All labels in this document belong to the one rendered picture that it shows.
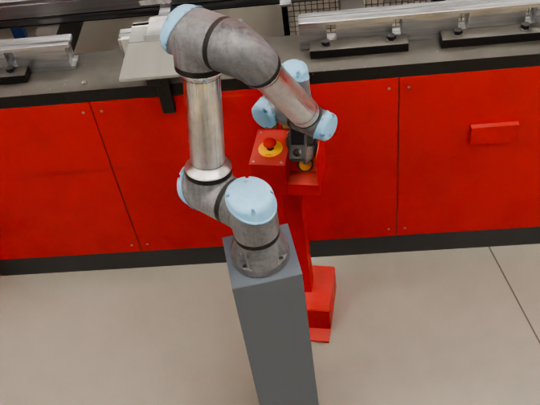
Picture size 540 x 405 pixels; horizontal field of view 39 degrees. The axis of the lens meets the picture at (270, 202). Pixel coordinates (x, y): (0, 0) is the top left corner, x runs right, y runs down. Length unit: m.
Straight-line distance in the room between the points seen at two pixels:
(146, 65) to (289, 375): 0.99
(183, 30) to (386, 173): 1.20
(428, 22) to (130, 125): 0.99
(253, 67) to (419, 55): 0.90
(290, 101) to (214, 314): 1.27
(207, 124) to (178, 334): 1.23
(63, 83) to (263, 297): 1.01
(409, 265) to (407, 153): 0.51
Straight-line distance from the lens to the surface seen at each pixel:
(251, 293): 1.93
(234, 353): 2.73
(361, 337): 2.72
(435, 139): 2.56
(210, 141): 1.77
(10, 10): 2.83
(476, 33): 2.44
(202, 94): 1.71
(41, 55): 2.57
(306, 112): 1.82
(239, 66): 1.58
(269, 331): 2.07
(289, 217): 2.40
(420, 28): 2.43
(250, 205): 1.77
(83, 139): 2.59
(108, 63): 2.55
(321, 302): 2.66
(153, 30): 2.41
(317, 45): 2.40
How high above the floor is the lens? 2.26
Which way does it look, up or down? 46 degrees down
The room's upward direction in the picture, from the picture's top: 9 degrees counter-clockwise
